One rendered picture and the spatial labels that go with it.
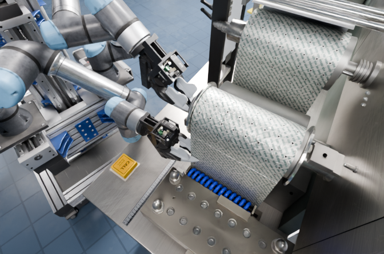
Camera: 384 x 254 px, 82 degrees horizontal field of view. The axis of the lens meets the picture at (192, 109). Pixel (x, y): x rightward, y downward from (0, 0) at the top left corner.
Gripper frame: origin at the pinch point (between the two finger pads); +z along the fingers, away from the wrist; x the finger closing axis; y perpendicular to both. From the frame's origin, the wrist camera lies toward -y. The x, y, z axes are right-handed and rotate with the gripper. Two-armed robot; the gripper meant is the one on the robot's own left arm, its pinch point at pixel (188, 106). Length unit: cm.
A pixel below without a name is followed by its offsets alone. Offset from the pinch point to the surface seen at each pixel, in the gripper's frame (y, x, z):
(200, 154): -2.1, -6.3, 12.2
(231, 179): 1.2, -6.3, 23.0
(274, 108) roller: 13.2, 11.5, 15.1
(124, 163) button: -35.8, -15.3, 4.7
